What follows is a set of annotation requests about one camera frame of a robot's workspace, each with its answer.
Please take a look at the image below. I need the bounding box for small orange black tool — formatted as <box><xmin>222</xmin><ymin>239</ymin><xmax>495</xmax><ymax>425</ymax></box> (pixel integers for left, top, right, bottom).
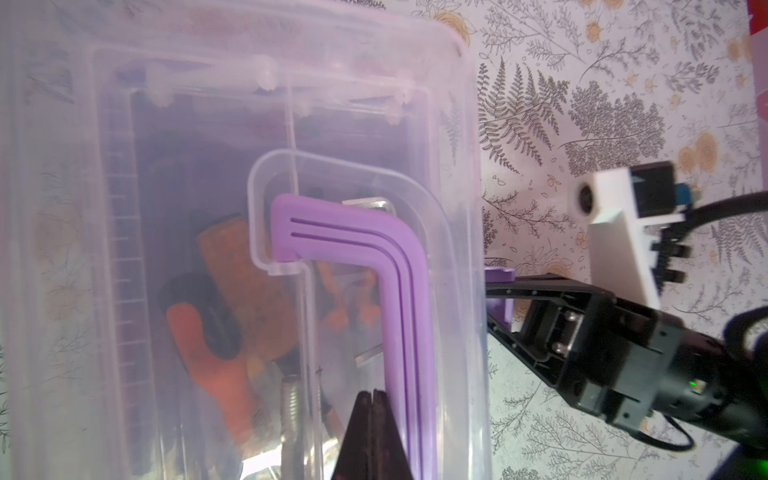
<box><xmin>158</xmin><ymin>272</ymin><xmax>264</xmax><ymax>450</ymax></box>

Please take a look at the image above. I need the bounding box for orange handle screwdriver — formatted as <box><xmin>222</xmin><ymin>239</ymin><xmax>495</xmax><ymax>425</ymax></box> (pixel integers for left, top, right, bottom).
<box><xmin>195</xmin><ymin>216</ymin><xmax>299</xmax><ymax>361</ymax></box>

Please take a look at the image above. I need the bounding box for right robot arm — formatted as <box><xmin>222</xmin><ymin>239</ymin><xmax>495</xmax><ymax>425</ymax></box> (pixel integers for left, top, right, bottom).
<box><xmin>485</xmin><ymin>268</ymin><xmax>767</xmax><ymax>479</ymax></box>

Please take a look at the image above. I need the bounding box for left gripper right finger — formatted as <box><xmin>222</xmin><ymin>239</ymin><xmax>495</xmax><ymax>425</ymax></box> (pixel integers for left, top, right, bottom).
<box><xmin>373</xmin><ymin>390</ymin><xmax>413</xmax><ymax>480</ymax></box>

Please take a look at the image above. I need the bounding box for purple plastic tool box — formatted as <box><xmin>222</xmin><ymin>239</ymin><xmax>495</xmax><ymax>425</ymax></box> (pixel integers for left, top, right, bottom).
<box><xmin>1</xmin><ymin>1</ymin><xmax>492</xmax><ymax>479</ymax></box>

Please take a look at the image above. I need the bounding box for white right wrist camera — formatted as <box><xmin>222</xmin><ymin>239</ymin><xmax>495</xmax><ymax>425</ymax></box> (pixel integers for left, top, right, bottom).
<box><xmin>569</xmin><ymin>161</ymin><xmax>692</xmax><ymax>309</ymax></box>

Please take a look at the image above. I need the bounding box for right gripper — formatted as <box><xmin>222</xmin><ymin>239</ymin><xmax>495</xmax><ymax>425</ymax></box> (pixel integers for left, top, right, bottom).
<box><xmin>485</xmin><ymin>275</ymin><xmax>729</xmax><ymax>429</ymax></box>

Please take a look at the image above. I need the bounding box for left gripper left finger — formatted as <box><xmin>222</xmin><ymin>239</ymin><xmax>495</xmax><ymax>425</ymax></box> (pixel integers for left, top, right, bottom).
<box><xmin>332</xmin><ymin>391</ymin><xmax>373</xmax><ymax>480</ymax></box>

